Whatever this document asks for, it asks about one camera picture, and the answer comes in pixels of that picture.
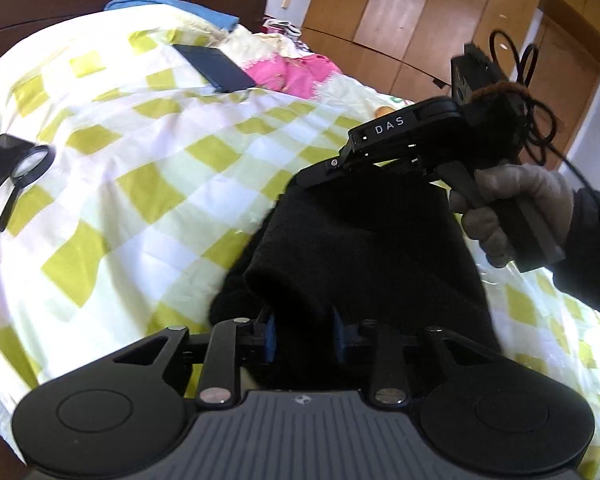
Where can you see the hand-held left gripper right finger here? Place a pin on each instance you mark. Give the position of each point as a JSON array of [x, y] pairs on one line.
[[338, 335]]

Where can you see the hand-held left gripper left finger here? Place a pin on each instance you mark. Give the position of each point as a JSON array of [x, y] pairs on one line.
[[271, 337]]

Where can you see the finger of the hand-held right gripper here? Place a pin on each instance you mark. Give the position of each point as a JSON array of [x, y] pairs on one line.
[[330, 172]]

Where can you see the black pants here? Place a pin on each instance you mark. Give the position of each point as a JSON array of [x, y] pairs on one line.
[[360, 260]]

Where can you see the person's right forearm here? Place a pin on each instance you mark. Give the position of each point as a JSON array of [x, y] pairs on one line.
[[595, 250]]

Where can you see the person's right hand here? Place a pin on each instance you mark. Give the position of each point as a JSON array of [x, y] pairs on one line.
[[535, 185]]

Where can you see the wooden wardrobe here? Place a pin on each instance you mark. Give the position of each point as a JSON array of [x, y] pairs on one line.
[[430, 15]]

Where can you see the pink cloth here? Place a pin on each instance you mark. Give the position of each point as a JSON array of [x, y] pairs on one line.
[[295, 72]]

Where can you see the striped cloth item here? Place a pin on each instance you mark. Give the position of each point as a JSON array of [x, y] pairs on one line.
[[282, 27]]

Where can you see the dark blue notebook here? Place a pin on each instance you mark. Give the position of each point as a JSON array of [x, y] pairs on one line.
[[215, 67]]

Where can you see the yellow checked bed blanket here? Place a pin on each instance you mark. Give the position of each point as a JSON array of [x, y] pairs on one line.
[[155, 185]]

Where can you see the blue cloth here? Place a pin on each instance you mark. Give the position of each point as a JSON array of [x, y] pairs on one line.
[[180, 10]]

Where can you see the black magnifying glass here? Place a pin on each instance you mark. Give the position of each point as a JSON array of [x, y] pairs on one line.
[[27, 170]]

